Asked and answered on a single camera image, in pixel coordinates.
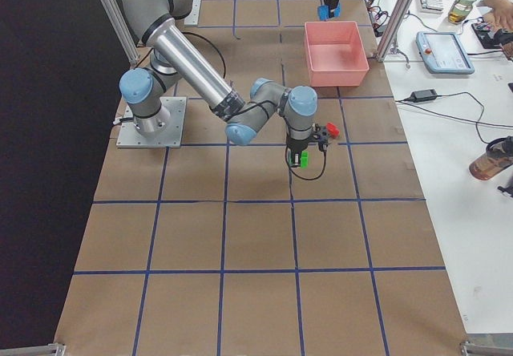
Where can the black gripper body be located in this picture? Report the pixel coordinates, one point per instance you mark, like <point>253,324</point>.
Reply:
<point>296,146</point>

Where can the green toy block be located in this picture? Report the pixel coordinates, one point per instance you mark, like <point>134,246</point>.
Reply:
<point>304,159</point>

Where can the blue toy block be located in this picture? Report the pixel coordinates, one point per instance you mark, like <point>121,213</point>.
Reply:
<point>325,13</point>

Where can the pink plastic box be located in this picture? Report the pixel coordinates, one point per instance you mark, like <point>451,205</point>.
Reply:
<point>335,55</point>

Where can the person hand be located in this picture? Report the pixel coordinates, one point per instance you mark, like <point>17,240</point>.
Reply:
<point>500,16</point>

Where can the red toy block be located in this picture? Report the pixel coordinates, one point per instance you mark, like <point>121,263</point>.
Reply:
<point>332,130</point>

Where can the teach pendant tablet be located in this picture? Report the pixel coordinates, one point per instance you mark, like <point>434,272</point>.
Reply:
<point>443,53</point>

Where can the green yellow figurine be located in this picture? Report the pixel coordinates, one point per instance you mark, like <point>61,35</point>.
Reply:
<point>460,11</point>

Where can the black power adapter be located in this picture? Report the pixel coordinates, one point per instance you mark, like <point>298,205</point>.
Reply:
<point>421,96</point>

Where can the brown water bottle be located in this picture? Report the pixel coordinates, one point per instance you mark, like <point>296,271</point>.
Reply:
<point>496,158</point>

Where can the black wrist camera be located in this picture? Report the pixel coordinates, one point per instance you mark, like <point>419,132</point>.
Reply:
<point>321,136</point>

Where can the aluminium frame post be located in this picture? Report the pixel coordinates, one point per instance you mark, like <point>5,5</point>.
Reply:
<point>389,37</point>

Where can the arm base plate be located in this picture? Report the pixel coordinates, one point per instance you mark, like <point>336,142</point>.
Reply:
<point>165,129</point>
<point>193,18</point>

